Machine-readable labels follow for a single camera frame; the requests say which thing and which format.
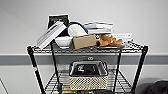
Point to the pale woven basket dark spots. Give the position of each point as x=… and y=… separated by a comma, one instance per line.
x=88, y=81

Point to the brown cardboard box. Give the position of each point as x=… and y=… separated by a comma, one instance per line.
x=85, y=41

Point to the white pouch blue rim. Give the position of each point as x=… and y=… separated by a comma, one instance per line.
x=77, y=30

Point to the white bowl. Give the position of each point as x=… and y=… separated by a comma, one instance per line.
x=63, y=42

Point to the black printed bag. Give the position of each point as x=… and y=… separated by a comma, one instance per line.
x=87, y=70

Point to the orange plush toy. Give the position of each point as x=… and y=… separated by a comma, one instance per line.
x=108, y=41

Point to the long white flat box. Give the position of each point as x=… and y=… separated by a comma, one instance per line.
x=50, y=35

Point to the small white flat box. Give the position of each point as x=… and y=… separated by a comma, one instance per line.
x=123, y=36

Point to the white wall outlet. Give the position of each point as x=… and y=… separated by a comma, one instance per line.
x=90, y=58

